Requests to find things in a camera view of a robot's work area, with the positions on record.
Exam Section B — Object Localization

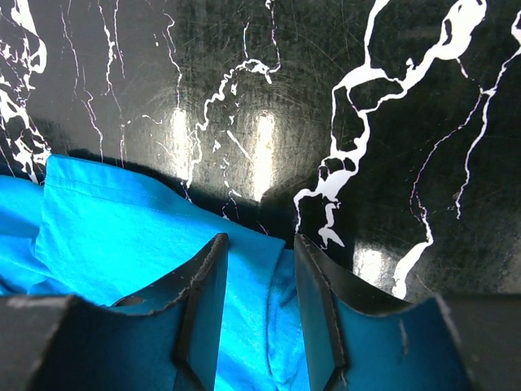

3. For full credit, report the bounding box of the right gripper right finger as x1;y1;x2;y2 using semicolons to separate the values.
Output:
294;235;520;390

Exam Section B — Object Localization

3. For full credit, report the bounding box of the blue t shirt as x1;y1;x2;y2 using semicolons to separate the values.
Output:
1;155;309;390

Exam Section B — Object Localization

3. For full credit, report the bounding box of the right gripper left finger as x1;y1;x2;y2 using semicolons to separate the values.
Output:
1;233;229;390

